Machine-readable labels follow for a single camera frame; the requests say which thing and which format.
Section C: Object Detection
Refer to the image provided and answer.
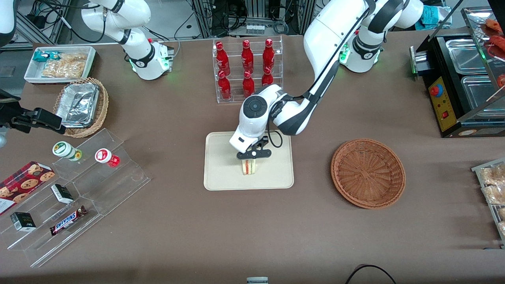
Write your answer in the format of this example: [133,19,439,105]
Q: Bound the brown round wicker basket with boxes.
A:
[331,138,406,209]

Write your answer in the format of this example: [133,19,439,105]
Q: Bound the teal plastic bag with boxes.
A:
[419,6,453,30]

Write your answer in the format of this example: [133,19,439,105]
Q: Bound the steel warmer pan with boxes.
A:
[445,38,489,75]
[460,75,505,119]

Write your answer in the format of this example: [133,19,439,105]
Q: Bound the teal snack packet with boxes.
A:
[33,50,64,63]

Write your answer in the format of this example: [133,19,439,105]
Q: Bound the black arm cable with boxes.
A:
[36,0,133,45]
[267,0,379,149]

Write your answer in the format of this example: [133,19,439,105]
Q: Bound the triangular sandwich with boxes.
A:
[241,158,258,177]

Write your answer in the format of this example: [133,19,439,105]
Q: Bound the red lid yogurt cup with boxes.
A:
[95,148,121,168]

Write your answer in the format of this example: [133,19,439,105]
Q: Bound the tan oval wicker basket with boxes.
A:
[53,77,109,138]

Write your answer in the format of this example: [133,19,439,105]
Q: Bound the red cookie box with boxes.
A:
[0,161,56,217]

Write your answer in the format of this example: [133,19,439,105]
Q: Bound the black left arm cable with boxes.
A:
[267,0,379,149]

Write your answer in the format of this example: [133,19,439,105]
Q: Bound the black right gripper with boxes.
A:
[0,90,66,135]

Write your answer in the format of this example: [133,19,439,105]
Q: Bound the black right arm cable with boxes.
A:
[36,0,133,45]

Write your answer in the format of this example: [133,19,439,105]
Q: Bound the aluminium foil container stack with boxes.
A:
[55,82,100,129]

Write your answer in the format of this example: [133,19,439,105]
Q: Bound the white rectangular plastic bin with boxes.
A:
[24,46,97,85]

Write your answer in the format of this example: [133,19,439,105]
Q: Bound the Snickers chocolate bar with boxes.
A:
[49,206,88,237]

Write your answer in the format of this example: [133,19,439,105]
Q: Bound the small black white carton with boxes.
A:
[50,184,75,205]
[10,212,37,232]

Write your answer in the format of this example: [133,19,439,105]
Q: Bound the tray of packaged pastries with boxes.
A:
[471,158,505,250]

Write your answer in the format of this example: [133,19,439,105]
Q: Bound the clear bag of chips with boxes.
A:
[41,53,88,79]

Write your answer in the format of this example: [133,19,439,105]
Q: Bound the clear acrylic stepped shelf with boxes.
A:
[0,128,151,269]

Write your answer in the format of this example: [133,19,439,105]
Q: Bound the clear acrylic bottle rack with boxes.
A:
[212,35,284,104]

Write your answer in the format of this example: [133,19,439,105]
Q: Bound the black floor cable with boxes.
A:
[346,264,397,284]

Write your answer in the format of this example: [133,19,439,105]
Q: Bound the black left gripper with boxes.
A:
[236,136,272,161]

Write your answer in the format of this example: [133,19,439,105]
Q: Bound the red fried food pieces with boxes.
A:
[483,18,505,50]

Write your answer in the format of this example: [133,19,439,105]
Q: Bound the beige plastic tray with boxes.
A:
[204,130,295,191]

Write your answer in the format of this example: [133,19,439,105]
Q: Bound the green lid yogurt cup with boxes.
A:
[52,141,83,162]

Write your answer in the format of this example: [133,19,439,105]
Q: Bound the black food warmer appliance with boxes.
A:
[410,6,505,138]

